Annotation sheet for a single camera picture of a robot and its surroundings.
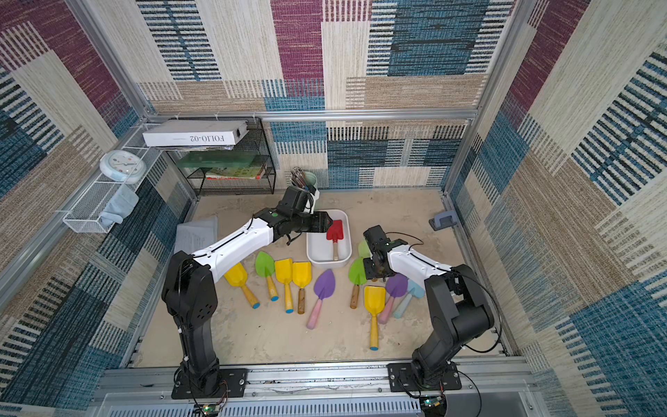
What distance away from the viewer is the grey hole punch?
107 centimetres

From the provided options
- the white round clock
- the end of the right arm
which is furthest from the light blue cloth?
the end of the right arm

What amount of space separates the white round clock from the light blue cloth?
0.03m

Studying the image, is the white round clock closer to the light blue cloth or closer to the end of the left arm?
the light blue cloth

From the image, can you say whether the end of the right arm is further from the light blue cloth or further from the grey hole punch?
the light blue cloth

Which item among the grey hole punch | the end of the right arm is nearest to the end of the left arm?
the end of the right arm

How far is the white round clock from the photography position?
73 centimetres
